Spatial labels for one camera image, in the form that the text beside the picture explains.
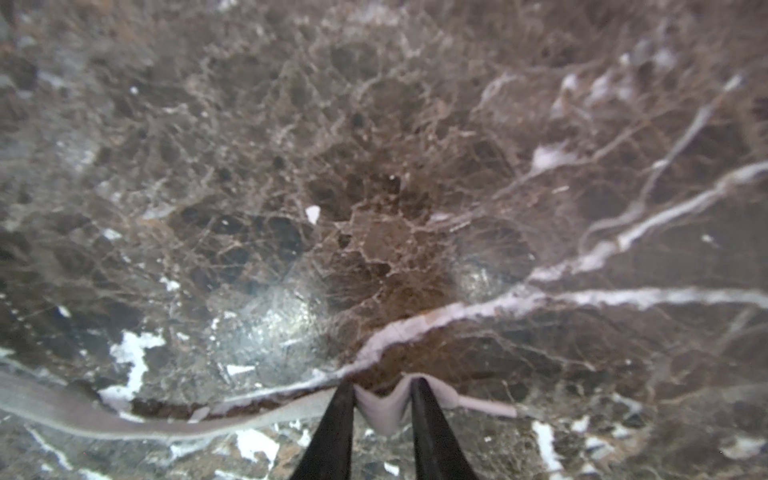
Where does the white shoelace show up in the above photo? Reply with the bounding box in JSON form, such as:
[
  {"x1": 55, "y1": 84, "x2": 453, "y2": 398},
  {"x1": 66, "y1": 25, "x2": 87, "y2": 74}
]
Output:
[{"x1": 1, "y1": 371, "x2": 520, "y2": 441}]

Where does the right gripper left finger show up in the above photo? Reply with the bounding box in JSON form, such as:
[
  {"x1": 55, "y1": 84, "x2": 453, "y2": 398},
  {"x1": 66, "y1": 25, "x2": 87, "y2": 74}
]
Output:
[{"x1": 290, "y1": 383, "x2": 355, "y2": 480}]

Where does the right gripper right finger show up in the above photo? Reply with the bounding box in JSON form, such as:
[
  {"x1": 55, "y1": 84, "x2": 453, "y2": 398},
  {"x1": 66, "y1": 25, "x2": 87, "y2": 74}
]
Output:
[{"x1": 410, "y1": 378, "x2": 479, "y2": 480}]

